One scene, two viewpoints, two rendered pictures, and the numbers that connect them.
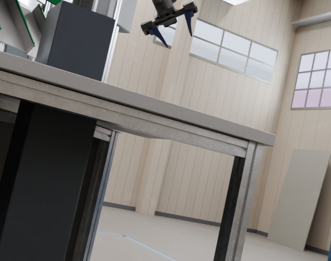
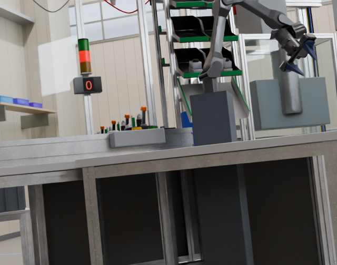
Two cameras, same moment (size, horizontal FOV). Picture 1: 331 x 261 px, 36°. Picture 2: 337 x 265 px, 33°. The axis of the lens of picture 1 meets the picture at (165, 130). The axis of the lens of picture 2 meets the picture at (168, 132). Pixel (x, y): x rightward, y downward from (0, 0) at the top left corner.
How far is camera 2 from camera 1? 1.17 m
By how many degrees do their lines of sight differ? 43
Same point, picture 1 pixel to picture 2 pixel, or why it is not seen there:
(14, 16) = not seen: hidden behind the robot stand
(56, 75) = (171, 153)
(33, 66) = (157, 153)
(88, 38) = (212, 110)
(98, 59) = (223, 120)
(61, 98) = (181, 163)
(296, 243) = not seen: outside the picture
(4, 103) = not seen: hidden behind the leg
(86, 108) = (197, 163)
